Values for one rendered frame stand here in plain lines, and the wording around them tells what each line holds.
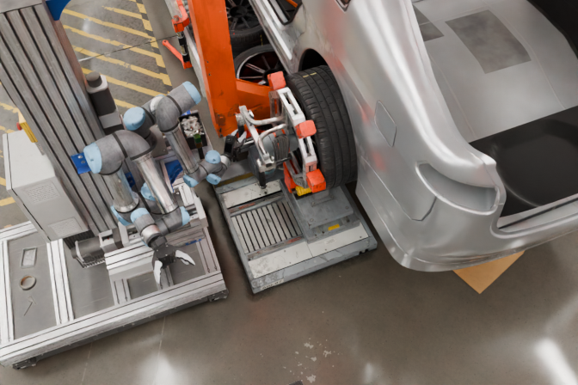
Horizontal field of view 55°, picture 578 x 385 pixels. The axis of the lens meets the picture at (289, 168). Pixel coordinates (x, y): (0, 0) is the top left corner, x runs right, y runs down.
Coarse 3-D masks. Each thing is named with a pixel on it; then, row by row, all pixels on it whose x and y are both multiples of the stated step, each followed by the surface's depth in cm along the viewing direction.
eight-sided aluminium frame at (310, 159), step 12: (276, 96) 291; (288, 96) 285; (288, 108) 277; (300, 120) 273; (300, 144) 274; (312, 156) 276; (288, 168) 320; (300, 168) 317; (312, 168) 284; (300, 180) 300
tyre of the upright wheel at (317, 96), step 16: (288, 80) 290; (304, 80) 283; (320, 80) 280; (304, 96) 274; (320, 96) 274; (336, 96) 274; (320, 112) 272; (336, 112) 272; (320, 128) 270; (336, 128) 272; (320, 144) 272; (336, 144) 273; (352, 144) 276; (320, 160) 280; (336, 160) 277; (352, 160) 280; (336, 176) 284; (352, 176) 291
